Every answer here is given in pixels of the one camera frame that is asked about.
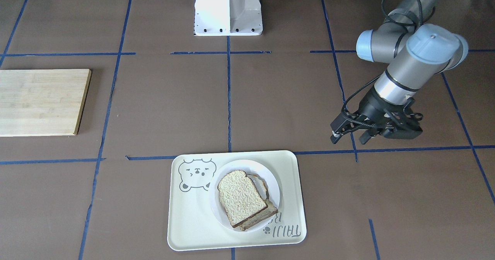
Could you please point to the cream bear serving tray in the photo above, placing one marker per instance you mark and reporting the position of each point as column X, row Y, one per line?
column 191, row 224

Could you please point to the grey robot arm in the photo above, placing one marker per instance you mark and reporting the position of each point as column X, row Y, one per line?
column 415, row 51

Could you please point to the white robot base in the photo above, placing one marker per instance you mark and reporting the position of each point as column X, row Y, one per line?
column 228, row 18

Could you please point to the wooden cutting board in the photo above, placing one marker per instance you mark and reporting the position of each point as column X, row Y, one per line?
column 42, row 102

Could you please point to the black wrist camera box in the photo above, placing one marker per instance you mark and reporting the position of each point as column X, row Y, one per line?
column 402, row 127

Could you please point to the bread slice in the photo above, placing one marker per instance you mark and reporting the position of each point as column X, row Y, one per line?
column 239, row 197
column 270, row 211

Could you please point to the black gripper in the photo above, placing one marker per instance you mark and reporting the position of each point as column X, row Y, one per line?
column 372, row 106

